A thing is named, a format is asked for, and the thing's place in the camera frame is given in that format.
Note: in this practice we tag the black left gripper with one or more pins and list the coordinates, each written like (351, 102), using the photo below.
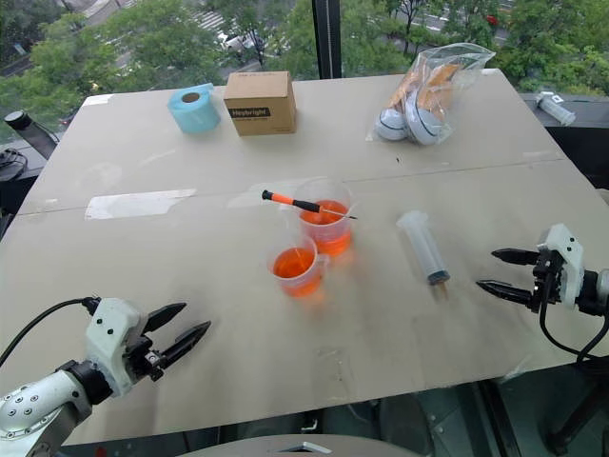
(145, 357)

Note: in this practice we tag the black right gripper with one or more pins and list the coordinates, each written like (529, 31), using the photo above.
(547, 281)

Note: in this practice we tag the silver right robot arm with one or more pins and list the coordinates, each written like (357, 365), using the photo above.
(597, 290)

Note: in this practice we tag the clear plastic syringe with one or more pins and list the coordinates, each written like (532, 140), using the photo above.
(423, 247)

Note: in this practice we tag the small clear cup orange liquid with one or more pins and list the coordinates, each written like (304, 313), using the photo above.
(295, 276)

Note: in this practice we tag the large clear cup orange liquid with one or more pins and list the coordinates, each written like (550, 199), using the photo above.
(333, 238)

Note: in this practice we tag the black side shelf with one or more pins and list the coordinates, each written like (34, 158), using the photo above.
(580, 143)

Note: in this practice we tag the black metal stand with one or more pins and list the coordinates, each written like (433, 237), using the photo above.
(578, 409)

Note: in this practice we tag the orange black precision screwdriver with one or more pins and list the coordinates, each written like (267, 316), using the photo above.
(285, 200)

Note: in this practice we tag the clear plastic bottle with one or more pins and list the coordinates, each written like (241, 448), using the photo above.
(554, 108)

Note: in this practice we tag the white ball with dark stripe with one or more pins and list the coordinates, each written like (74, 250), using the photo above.
(428, 121)
(392, 126)

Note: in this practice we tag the grey rounded robot body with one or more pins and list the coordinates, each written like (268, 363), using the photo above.
(304, 446)

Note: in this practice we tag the clear plastic zip bag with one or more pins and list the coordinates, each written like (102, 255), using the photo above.
(442, 81)

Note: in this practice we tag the light blue paper roll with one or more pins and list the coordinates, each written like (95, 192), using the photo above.
(197, 112)

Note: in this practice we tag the brown cardboard box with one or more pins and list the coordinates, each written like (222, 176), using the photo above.
(261, 105)

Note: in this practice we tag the black round-headed device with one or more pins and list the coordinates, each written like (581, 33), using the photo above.
(31, 131)

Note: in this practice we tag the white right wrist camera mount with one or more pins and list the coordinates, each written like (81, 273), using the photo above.
(571, 262)

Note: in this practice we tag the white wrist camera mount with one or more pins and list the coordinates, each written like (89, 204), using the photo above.
(111, 333)
(571, 262)

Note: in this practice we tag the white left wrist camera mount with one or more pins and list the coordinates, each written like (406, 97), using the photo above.
(111, 333)

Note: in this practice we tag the black window frame post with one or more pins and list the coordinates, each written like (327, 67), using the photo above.
(327, 38)

